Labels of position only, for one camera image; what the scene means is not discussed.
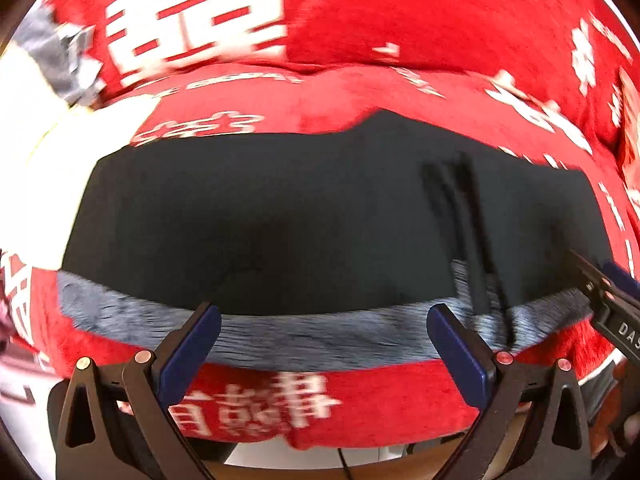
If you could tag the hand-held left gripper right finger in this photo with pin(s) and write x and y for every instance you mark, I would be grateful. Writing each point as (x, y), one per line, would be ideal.
(457, 355)

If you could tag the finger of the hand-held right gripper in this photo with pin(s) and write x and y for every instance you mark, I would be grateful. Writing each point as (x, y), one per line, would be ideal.
(586, 274)
(625, 280)

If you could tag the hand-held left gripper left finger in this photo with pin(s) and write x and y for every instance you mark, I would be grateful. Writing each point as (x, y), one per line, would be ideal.
(192, 345)

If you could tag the black pants with grey floral trim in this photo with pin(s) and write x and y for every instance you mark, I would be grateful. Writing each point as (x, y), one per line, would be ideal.
(280, 220)

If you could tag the person's right hand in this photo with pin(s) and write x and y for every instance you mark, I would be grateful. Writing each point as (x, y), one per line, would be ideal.
(612, 420)

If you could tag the red patterned cushion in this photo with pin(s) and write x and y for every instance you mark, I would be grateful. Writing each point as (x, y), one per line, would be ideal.
(631, 130)

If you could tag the white cloth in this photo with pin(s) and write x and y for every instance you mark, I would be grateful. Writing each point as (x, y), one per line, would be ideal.
(50, 160)

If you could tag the red printed blanket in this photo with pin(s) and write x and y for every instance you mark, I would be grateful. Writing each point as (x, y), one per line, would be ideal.
(400, 10)

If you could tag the grey crumpled cloth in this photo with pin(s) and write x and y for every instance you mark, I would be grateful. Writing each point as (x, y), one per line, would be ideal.
(45, 55)

